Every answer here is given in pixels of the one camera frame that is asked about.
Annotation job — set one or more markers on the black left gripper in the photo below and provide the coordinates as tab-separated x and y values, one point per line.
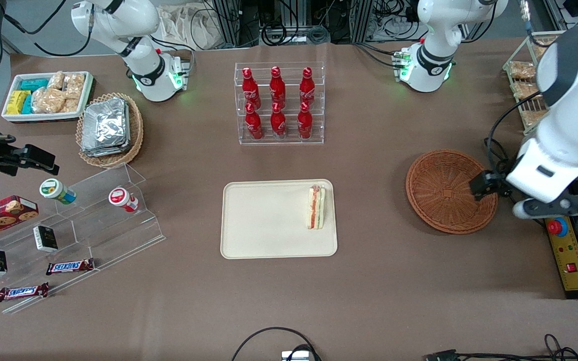
495	183

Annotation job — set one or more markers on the round brown wicker basket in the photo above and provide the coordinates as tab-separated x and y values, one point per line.
442	193

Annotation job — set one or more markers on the plastic-wrapped triangle sandwich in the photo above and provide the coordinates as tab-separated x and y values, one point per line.
316	208

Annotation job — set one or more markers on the clear acrylic tiered shelf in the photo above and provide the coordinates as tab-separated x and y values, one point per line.
113	235

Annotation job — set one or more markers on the white cloth bag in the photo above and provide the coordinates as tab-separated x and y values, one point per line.
188	27

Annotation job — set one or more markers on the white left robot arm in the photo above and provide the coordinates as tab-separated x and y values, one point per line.
570	125

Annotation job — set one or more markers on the bagged puffed rice cake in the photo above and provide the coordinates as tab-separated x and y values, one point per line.
542	47
522	70
532	119
525	90

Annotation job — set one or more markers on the clear bag rice crackers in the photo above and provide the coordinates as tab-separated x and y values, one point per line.
70	105
56	80
48	100
74	85

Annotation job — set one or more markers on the red cola bottle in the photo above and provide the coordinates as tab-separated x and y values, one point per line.
305	124
277	89
250	90
307	89
278	125
254	125

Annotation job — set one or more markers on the red tartan cookie box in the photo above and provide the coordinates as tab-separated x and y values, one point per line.
0	216

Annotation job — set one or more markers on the white rectangular snack bin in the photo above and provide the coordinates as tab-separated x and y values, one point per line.
13	116

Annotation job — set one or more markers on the beige rectangular serving tray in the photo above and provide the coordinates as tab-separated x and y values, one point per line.
269	219

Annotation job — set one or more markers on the small silver device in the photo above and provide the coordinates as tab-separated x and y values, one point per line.
295	356

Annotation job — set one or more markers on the green lid yogurt cup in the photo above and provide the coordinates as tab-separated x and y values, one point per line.
54	189

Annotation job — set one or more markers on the teal snack packet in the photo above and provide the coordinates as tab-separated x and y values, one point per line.
27	105
34	84

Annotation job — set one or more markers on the snickers chocolate bar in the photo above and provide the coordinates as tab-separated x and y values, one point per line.
69	266
22	292

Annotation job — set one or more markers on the red lid yogurt cup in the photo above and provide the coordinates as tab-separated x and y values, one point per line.
120	197

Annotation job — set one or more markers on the black machine yellow panel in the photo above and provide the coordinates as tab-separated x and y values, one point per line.
570	255

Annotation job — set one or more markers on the silver foil pack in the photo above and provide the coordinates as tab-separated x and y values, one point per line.
104	123
108	150

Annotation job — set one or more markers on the yellow snack packet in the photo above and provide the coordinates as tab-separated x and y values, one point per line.
17	102

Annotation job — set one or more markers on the oval light wicker basket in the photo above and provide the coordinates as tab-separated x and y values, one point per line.
136	130

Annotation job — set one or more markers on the red emergency stop button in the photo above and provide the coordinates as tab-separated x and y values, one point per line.
557	227

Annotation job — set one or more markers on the clear acrylic bottle rack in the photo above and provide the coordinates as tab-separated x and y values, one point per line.
314	138

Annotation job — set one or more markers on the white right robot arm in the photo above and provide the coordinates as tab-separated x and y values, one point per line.
146	75

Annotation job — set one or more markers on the aluminium frame post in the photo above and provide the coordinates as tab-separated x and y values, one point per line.
363	20
229	22

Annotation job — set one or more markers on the red rocker switch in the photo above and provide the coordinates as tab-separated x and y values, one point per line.
571	267

